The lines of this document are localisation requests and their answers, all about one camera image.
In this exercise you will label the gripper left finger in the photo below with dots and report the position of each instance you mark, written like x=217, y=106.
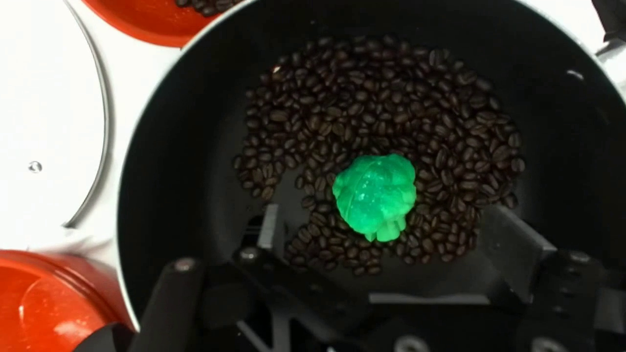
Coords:
x=268, y=227

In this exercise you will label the coffee beans pile in bowl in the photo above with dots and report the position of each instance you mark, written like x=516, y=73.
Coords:
x=207, y=5

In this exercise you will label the black cooking pot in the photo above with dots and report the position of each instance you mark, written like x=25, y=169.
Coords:
x=195, y=163

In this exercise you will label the glass lid with black knob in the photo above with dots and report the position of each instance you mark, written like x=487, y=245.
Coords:
x=50, y=98

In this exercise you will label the coffee beans pile in pot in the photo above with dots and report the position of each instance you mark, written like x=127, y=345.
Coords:
x=363, y=98

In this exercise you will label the red bowl holding beans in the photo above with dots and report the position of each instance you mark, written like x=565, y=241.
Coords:
x=148, y=22

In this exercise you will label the empty red bowl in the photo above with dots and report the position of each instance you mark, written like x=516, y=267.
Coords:
x=45, y=306

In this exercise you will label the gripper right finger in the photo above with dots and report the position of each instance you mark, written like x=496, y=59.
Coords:
x=520, y=241

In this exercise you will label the green toy broccoli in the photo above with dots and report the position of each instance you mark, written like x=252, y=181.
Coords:
x=373, y=192

